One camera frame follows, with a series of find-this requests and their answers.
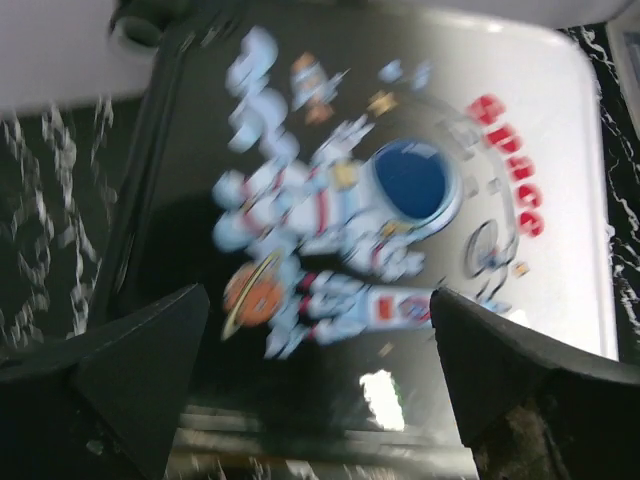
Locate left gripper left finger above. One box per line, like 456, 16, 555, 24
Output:
1, 285, 209, 479

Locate white black space suitcase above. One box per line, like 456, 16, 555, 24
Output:
92, 1, 618, 446

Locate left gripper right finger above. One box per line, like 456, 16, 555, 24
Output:
430, 289, 639, 479

